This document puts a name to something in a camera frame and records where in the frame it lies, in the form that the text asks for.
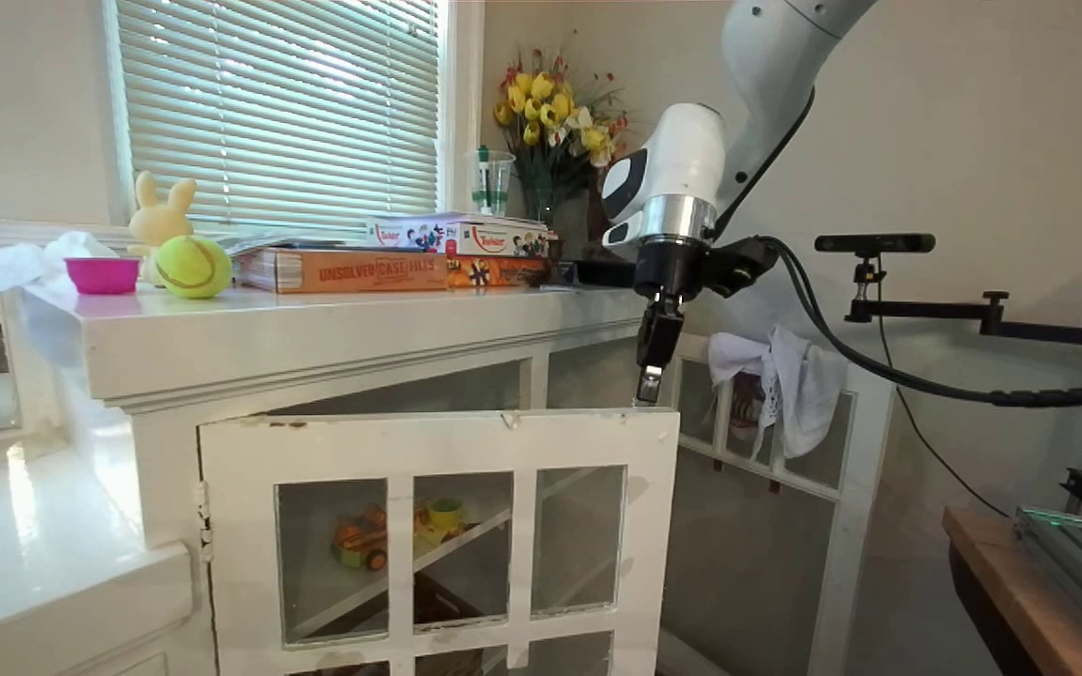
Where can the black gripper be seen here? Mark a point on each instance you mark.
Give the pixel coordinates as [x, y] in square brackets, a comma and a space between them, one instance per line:
[669, 263]

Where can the white glass cabinet door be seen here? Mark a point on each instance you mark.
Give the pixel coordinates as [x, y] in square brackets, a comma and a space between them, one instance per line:
[863, 529]
[440, 438]

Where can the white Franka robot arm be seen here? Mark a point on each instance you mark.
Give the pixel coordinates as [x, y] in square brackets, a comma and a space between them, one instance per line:
[768, 60]

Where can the white drawer cabinet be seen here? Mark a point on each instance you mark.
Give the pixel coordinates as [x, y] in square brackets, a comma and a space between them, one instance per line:
[38, 540]

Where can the white cloth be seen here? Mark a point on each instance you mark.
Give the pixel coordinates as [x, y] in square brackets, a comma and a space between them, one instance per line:
[791, 388]

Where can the dark wooden goblet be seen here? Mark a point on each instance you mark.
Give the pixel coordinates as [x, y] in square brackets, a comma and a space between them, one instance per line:
[565, 211]

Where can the orange board game box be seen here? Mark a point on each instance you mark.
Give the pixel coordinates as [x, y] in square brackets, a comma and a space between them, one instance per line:
[497, 272]

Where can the white red board game box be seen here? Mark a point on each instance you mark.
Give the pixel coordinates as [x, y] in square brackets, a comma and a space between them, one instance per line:
[468, 233]

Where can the yellow flower bouquet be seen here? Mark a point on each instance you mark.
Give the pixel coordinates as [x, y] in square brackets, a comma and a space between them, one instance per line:
[553, 107]

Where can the brown game box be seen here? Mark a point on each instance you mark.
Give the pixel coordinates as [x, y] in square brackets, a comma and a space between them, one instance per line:
[329, 272]

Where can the orange toy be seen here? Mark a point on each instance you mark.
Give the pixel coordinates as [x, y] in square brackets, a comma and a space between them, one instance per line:
[363, 541]

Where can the dark flat book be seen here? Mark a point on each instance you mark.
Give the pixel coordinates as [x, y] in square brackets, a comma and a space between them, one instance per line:
[291, 241]

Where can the wide white window blinds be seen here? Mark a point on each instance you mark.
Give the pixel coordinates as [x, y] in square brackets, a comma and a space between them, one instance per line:
[279, 113]

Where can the wooden table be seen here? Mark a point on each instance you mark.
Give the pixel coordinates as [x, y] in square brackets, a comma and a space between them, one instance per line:
[1031, 602]

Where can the green tennis ball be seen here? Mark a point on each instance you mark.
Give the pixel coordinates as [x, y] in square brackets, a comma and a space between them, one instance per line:
[188, 268]

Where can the yellow plush bunny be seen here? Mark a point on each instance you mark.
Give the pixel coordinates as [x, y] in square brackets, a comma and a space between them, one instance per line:
[162, 211]

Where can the pink bowl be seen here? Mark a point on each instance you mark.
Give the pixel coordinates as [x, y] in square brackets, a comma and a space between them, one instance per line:
[105, 274]

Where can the white plastic bag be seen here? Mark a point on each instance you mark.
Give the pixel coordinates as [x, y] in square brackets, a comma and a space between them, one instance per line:
[27, 268]

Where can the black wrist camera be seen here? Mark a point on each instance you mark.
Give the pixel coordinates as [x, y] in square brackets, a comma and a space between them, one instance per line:
[743, 263]

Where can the black stereo camera bar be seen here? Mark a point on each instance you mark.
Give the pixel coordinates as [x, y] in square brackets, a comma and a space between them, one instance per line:
[875, 241]

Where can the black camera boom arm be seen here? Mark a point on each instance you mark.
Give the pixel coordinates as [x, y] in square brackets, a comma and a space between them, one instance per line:
[1043, 327]

